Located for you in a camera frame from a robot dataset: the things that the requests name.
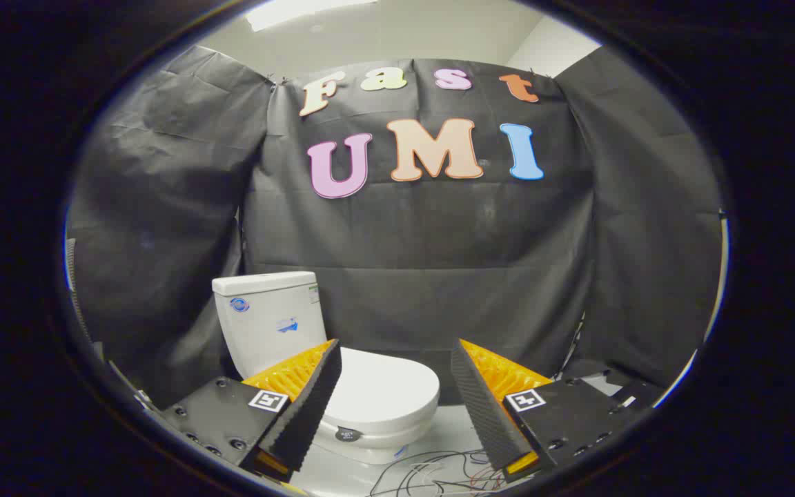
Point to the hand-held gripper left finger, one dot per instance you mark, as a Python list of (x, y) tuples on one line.
[(304, 411)]

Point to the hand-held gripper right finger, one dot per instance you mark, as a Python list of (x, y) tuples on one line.
[(480, 414)]

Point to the white toilet lid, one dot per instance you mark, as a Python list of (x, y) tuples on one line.
[(387, 386)]

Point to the white toilet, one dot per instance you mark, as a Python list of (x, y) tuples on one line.
[(266, 324)]

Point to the black backdrop cloth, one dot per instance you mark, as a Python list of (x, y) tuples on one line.
[(439, 241)]

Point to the ceiling light panel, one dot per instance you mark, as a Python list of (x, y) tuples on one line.
[(301, 10)]

